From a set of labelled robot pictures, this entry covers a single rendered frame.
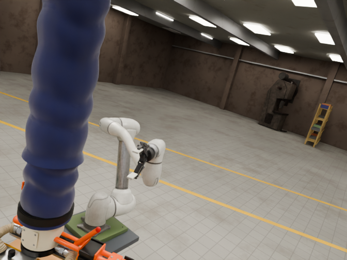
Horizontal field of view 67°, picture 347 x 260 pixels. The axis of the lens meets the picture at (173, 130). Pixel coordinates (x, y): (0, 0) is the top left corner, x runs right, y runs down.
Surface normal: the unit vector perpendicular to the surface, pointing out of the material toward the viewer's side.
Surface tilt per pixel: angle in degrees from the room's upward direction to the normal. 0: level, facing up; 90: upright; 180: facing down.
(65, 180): 69
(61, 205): 79
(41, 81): 101
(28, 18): 90
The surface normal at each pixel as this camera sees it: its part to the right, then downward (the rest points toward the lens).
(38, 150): -0.15, 0.38
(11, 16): 0.77, 0.34
